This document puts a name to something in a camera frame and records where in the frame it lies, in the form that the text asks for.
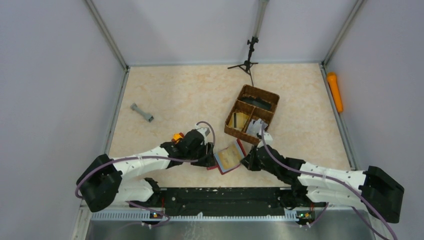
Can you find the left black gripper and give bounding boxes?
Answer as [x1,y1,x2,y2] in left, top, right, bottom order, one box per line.
[186,141,216,167]

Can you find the gold credit card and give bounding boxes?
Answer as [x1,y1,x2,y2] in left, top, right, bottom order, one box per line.
[215,141,245,171]

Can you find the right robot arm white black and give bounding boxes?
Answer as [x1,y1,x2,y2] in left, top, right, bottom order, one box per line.
[241,145,405,224]

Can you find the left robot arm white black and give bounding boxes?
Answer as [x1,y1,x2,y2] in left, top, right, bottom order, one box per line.
[75,127,214,213]

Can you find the silver cards in basket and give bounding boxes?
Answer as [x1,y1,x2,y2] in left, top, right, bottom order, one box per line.
[246,118,268,138]

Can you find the gold card in basket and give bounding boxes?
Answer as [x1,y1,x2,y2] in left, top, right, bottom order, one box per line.
[227,111,250,131]

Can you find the yellow toy block car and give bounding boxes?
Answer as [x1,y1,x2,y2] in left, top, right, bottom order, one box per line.
[171,132,185,144]

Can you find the brown wicker divided basket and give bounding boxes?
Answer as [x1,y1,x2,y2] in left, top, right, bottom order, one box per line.
[224,84,280,145]

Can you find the black item in basket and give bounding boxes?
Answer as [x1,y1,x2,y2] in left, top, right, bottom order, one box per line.
[240,96,272,111]

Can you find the grey plastic connector piece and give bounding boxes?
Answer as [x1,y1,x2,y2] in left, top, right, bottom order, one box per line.
[130,103,154,123]

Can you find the black mini tripod stand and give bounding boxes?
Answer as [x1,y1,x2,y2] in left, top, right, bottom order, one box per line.
[227,36,259,87]

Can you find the orange flashlight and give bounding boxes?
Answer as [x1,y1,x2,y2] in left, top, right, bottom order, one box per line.
[326,72,344,113]

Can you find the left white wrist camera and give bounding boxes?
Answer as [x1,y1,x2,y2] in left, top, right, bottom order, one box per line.
[195,125,211,145]

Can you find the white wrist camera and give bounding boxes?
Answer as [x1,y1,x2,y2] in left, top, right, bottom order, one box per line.
[257,131,273,148]
[195,125,211,145]

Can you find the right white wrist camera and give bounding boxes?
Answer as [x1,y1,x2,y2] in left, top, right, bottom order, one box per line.
[257,131,273,148]

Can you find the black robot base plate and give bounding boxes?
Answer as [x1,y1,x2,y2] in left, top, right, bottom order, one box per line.
[142,187,312,217]

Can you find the white perforated cable duct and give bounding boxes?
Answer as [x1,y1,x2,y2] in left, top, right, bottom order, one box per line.
[91,209,299,222]

